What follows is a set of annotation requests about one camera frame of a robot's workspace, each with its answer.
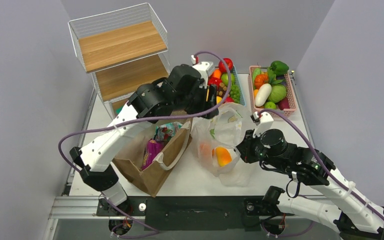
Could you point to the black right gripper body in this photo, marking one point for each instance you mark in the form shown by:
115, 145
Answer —
253, 151

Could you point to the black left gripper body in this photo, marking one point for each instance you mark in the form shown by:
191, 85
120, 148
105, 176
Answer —
199, 101

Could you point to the teal snack packet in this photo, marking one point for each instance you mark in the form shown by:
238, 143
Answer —
165, 132

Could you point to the yellow orange mango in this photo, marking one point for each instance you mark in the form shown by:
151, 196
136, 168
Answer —
222, 156

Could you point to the clear plastic lemon-print bag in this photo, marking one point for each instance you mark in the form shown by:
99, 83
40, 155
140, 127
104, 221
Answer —
226, 130

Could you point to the orange fruit front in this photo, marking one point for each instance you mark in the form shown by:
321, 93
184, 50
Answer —
205, 154

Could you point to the purple snack packet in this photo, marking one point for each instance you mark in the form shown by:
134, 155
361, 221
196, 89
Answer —
152, 149

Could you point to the brown jute tote bag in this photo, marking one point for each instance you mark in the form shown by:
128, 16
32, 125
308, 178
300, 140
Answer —
149, 172

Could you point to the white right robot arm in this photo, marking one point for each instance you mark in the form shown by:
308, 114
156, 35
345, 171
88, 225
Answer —
349, 213

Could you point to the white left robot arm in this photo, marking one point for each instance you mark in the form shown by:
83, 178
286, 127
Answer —
146, 106

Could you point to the red bell pepper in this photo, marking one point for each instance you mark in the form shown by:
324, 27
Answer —
214, 81

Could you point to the pink plastic vegetable basket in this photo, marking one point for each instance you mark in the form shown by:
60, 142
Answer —
290, 93

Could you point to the red apple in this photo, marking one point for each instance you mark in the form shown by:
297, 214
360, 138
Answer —
225, 65

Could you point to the green grape bunch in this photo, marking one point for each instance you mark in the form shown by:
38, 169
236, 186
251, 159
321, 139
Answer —
235, 94

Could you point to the green cabbage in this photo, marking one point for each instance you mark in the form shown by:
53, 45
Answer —
278, 93

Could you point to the blue plastic fruit basket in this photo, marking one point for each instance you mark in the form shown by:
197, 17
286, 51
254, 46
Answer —
221, 90

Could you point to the white eggplant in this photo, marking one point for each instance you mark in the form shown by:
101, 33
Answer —
262, 95

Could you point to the orange pumpkin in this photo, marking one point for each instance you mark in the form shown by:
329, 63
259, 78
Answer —
260, 80

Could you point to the green bell pepper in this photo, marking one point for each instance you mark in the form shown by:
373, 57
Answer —
279, 68

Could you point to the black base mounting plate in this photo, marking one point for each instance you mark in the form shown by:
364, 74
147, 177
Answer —
190, 213

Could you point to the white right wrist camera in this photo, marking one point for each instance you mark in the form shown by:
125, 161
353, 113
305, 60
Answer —
263, 121

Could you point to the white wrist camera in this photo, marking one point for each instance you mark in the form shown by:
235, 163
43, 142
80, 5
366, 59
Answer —
205, 68
263, 121

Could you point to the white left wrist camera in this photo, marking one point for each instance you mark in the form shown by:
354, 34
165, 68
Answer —
205, 68

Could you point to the white wire wooden shelf rack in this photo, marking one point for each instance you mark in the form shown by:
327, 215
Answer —
121, 50

